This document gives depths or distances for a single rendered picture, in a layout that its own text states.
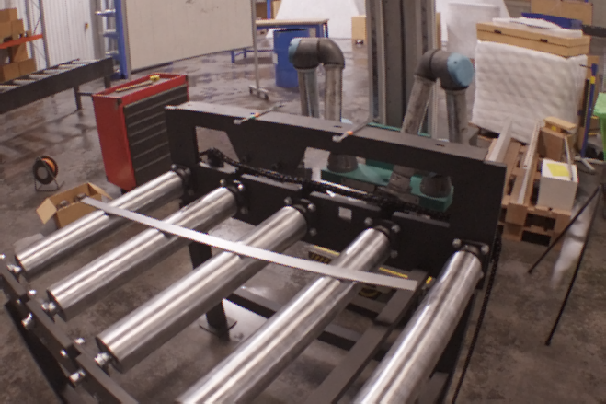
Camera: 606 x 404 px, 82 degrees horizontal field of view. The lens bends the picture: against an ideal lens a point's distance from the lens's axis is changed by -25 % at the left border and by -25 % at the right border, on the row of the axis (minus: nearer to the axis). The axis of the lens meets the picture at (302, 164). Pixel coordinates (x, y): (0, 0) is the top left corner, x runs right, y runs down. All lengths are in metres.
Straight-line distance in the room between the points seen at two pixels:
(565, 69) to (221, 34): 4.38
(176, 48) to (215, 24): 0.63
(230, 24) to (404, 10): 4.36
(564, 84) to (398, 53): 2.53
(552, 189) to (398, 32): 1.49
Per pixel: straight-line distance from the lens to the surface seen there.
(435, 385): 1.62
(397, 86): 2.13
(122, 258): 1.36
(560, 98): 4.37
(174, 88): 3.63
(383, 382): 0.88
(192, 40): 6.02
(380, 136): 1.30
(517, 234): 3.08
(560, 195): 2.96
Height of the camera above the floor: 1.61
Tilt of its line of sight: 23 degrees down
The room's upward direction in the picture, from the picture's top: 3 degrees counter-clockwise
